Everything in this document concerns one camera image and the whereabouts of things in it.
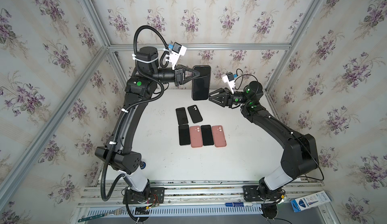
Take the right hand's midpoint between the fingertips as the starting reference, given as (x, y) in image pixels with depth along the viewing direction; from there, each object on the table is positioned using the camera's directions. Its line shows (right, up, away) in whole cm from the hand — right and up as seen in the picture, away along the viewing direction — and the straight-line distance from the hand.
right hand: (215, 98), depth 67 cm
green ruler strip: (-55, -54, 0) cm, 77 cm away
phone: (-1, -22, +28) cm, 36 cm away
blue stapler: (-38, -37, +14) cm, 55 cm away
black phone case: (-9, -10, +37) cm, 40 cm away
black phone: (-18, -11, +38) cm, 44 cm away
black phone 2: (-16, -23, +28) cm, 39 cm away
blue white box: (+46, -49, +3) cm, 67 cm away
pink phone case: (-9, -24, +26) cm, 36 cm away
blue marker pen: (+12, -51, +3) cm, 52 cm away
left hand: (-8, +9, -10) cm, 15 cm away
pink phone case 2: (+6, -23, +28) cm, 37 cm away
